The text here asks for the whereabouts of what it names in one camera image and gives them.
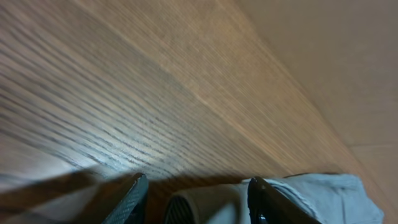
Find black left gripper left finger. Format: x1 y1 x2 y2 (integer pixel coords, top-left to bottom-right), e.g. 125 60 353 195
77 172 149 224

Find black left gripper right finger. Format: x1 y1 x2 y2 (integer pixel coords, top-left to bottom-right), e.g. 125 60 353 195
247 177 320 224

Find grey shorts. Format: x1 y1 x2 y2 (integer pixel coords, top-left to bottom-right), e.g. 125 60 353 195
163 173 385 224

